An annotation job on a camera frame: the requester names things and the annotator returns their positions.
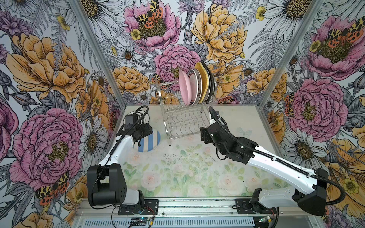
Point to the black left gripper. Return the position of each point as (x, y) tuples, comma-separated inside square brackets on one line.
[(147, 130)]

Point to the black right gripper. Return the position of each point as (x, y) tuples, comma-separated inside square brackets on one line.
[(205, 135)]

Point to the blue white striped plate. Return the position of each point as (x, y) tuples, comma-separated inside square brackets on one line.
[(150, 142)]

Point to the pink round plate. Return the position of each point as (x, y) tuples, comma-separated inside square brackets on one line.
[(185, 87)]

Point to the green red rimmed white plate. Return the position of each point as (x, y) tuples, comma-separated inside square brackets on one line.
[(194, 85)]

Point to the yellow woven square tray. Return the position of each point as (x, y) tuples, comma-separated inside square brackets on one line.
[(205, 79)]

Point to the white plate with colored dots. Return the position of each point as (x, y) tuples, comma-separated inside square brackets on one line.
[(199, 86)]

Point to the orange sunburst white plate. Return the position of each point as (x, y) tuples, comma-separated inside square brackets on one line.
[(210, 86)]

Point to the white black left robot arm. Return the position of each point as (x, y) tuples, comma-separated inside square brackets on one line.
[(106, 183)]

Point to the steel wire dish rack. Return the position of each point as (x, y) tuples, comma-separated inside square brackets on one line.
[(180, 120)]

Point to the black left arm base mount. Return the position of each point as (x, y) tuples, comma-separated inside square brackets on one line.
[(135, 204)]

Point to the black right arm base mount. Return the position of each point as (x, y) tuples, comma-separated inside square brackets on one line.
[(252, 205)]

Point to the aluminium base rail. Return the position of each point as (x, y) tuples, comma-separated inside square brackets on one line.
[(204, 212)]

